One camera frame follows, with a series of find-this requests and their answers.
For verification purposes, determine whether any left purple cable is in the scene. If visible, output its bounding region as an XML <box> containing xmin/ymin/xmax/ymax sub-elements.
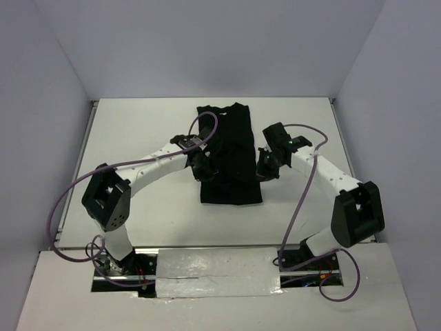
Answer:
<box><xmin>46</xmin><ymin>112</ymin><xmax>220</xmax><ymax>290</ymax></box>

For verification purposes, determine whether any silver foil-covered panel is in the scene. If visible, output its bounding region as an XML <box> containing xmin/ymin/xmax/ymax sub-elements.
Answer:
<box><xmin>155</xmin><ymin>248</ymin><xmax>282</xmax><ymax>298</ymax></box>

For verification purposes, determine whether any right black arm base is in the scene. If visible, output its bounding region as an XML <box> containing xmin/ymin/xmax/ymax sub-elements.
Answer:
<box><xmin>279</xmin><ymin>244</ymin><xmax>342</xmax><ymax>288</ymax></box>

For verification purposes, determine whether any black t-shirt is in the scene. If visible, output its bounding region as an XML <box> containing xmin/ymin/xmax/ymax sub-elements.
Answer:
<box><xmin>196</xmin><ymin>103</ymin><xmax>263</xmax><ymax>205</ymax></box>

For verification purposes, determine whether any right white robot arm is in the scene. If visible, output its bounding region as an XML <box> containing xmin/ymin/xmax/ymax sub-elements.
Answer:
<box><xmin>256</xmin><ymin>122</ymin><xmax>385</xmax><ymax>270</ymax></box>

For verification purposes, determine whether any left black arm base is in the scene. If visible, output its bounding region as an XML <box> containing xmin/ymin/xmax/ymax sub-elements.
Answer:
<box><xmin>91</xmin><ymin>253</ymin><xmax>158</xmax><ymax>298</ymax></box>

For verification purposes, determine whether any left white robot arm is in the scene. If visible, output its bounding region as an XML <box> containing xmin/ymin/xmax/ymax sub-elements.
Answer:
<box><xmin>81</xmin><ymin>127</ymin><xmax>222</xmax><ymax>275</ymax></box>

